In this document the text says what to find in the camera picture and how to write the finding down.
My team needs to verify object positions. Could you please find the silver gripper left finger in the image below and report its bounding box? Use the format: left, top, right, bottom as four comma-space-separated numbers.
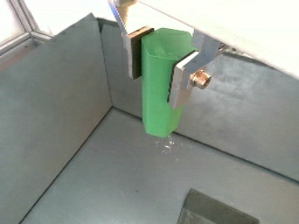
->
106, 0, 154, 80

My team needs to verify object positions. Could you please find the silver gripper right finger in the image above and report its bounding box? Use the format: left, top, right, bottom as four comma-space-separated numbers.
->
168, 30, 225, 109

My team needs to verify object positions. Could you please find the green hexagonal prism peg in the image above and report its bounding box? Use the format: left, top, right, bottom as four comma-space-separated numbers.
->
141, 28, 193, 137

